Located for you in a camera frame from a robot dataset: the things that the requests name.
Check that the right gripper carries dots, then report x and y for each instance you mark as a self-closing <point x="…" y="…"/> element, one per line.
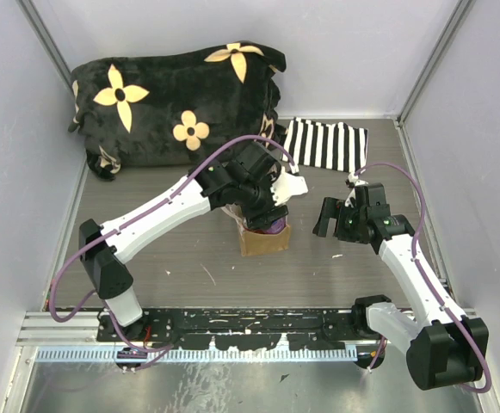
<point x="331" y="208"/>

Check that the black white striped cloth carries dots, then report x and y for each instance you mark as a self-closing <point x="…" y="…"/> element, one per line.
<point x="338" y="146"/>

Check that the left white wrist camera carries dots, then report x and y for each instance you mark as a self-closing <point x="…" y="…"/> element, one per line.
<point x="286" y="186"/>

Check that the cat print canvas bag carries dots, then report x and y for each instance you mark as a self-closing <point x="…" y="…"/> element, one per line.
<point x="257" y="243"/>

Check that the black floral plush blanket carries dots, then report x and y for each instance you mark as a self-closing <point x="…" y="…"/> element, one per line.
<point x="171" y="110"/>

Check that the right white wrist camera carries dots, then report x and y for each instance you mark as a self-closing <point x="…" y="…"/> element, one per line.
<point x="352" y="182"/>

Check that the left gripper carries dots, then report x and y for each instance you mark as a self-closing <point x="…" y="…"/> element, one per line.
<point x="258" y="220"/>

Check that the aluminium rail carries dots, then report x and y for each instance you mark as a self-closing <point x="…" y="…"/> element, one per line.
<point x="173" y="324"/>

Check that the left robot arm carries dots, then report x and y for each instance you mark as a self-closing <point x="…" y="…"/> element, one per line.
<point x="242" y="173"/>

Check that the purple soda can front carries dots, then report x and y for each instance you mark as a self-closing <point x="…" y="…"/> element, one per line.
<point x="277" y="226"/>

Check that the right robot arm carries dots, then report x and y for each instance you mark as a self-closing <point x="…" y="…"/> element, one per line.
<point x="442" y="345"/>

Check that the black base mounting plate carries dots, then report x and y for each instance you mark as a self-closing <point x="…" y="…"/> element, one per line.
<point x="246" y="343"/>

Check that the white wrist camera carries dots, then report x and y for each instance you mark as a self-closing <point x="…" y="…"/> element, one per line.
<point x="286" y="186"/>
<point x="352" y="182"/>

